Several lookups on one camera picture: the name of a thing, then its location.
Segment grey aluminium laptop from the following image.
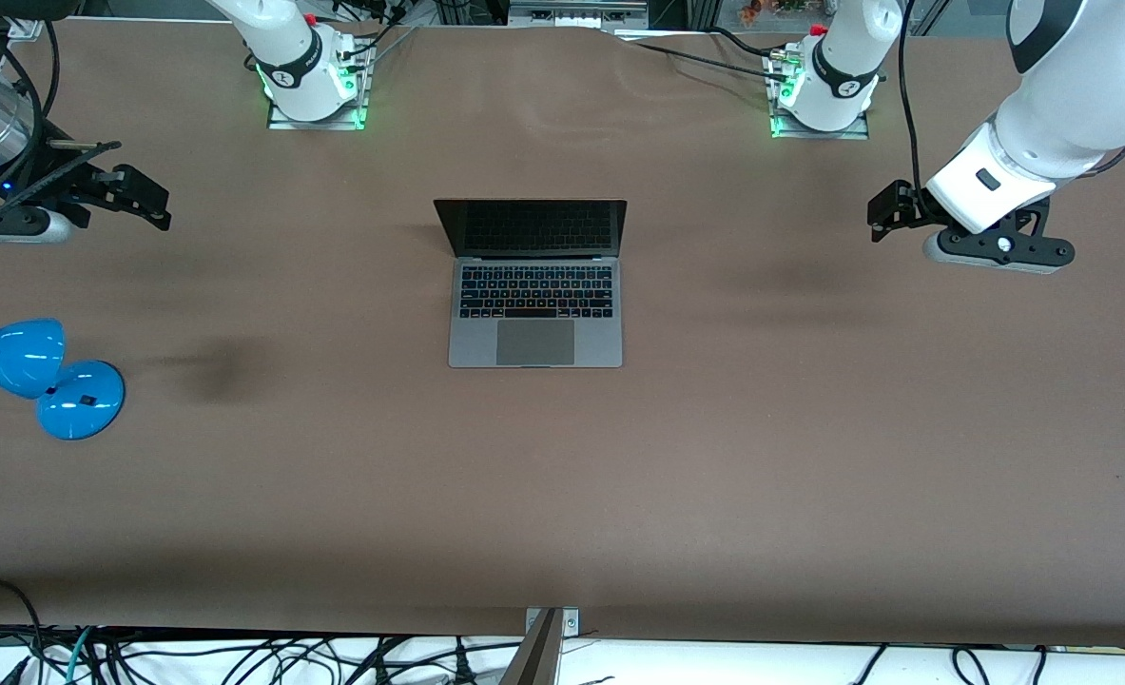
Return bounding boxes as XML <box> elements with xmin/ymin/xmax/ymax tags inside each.
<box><xmin>434</xmin><ymin>198</ymin><xmax>628</xmax><ymax>369</ymax></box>

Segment blue desk lamp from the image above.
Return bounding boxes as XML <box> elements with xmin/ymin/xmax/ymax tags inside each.
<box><xmin>0</xmin><ymin>318</ymin><xmax>127</xmax><ymax>441</ymax></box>

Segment brown table cover cloth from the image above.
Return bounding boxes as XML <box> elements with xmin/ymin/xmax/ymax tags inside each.
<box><xmin>0</xmin><ymin>19</ymin><xmax>1125</xmax><ymax>648</ymax></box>

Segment orange background clutter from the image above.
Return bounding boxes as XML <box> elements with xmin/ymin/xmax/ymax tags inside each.
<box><xmin>738</xmin><ymin>0</ymin><xmax>810</xmax><ymax>25</ymax></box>

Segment grey metal socket box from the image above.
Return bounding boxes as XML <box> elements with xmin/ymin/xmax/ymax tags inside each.
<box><xmin>508</xmin><ymin>0</ymin><xmax>650</xmax><ymax>29</ymax></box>

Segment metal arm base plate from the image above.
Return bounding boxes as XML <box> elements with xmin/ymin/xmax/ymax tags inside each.
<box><xmin>766</xmin><ymin>48</ymin><xmax>871</xmax><ymax>141</ymax></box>
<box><xmin>266</xmin><ymin>38</ymin><xmax>371</xmax><ymax>132</ymax></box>

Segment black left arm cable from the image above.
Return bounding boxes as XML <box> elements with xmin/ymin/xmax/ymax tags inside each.
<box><xmin>900</xmin><ymin>0</ymin><xmax>926</xmax><ymax>215</ymax></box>

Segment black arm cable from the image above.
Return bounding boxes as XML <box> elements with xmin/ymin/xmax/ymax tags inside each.
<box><xmin>900</xmin><ymin>0</ymin><xmax>926</xmax><ymax>215</ymax></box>
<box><xmin>0</xmin><ymin>0</ymin><xmax>61</xmax><ymax>215</ymax></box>

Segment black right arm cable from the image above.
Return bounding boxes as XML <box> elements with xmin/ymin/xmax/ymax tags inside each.
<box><xmin>0</xmin><ymin>0</ymin><xmax>61</xmax><ymax>215</ymax></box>

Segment long black table cable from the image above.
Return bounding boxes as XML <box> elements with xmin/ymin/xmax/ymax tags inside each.
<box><xmin>619</xmin><ymin>36</ymin><xmax>791</xmax><ymax>77</ymax></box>

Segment black base power cable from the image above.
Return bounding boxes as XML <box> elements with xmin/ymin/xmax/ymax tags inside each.
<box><xmin>334</xmin><ymin>0</ymin><xmax>420</xmax><ymax>63</ymax></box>

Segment teal floor cable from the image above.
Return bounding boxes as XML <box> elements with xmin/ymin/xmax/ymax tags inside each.
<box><xmin>66</xmin><ymin>626</ymin><xmax>97</xmax><ymax>685</ymax></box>

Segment tangled black floor cables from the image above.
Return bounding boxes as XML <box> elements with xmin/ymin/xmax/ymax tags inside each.
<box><xmin>96</xmin><ymin>633</ymin><xmax>525</xmax><ymax>685</ymax></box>

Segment small metal table bracket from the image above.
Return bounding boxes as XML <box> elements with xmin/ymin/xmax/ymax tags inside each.
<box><xmin>525</xmin><ymin>607</ymin><xmax>581</xmax><ymax>636</ymax></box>

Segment dark metal camera pole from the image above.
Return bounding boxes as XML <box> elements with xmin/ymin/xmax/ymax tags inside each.
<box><xmin>498</xmin><ymin>609</ymin><xmax>565</xmax><ymax>685</ymax></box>

